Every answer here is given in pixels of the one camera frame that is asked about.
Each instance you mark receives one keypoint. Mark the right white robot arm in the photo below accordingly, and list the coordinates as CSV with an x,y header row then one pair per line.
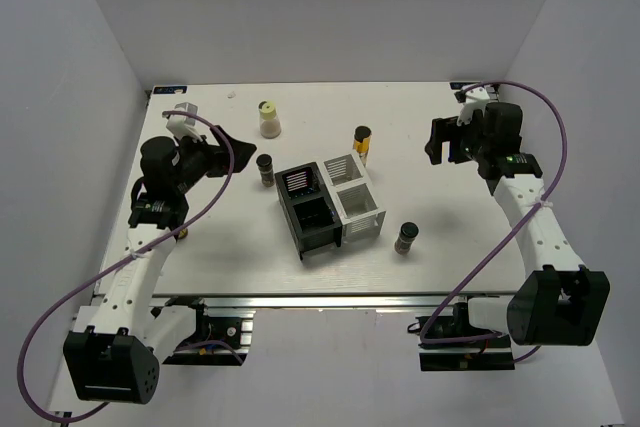
x,y
561,301

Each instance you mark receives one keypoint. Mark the gold bottle black cap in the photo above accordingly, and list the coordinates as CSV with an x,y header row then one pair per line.
x,y
361,144

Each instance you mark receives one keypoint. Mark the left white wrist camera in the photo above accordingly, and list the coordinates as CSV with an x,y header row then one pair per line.
x,y
179,119

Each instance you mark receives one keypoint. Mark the black-cap spice jar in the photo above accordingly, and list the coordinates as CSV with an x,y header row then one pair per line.
x,y
264,163
406,236

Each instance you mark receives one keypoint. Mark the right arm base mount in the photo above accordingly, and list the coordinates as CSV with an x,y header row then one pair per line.
x,y
468,348

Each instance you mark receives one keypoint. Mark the blue sticker right corner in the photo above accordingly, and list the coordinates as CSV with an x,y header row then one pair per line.
x,y
460,85

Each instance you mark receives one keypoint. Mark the black organizer rack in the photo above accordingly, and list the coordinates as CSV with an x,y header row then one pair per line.
x,y
308,208

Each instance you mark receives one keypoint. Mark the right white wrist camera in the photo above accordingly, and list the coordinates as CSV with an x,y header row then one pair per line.
x,y
472,100

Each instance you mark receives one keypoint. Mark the blue sticker left corner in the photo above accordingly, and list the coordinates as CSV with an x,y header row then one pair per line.
x,y
169,90

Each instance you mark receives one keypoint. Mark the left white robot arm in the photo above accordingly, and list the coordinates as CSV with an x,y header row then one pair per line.
x,y
117,357

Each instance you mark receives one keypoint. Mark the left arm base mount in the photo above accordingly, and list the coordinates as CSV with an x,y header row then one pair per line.
x,y
220,333

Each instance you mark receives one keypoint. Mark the yellow-lid white powder bottle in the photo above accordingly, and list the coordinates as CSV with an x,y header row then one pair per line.
x,y
269,123

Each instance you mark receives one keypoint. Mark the white organizer rack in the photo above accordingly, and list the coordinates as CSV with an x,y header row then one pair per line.
x,y
351,190

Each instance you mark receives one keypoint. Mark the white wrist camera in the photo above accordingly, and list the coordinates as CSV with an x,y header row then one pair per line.
x,y
179,119
472,100

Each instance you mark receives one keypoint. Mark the blue sticker corner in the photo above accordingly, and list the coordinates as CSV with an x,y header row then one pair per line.
x,y
169,90
460,85

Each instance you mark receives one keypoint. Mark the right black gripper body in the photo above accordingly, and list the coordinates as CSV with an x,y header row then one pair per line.
x,y
473,141

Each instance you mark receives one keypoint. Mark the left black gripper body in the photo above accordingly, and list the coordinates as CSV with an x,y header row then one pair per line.
x,y
197,160

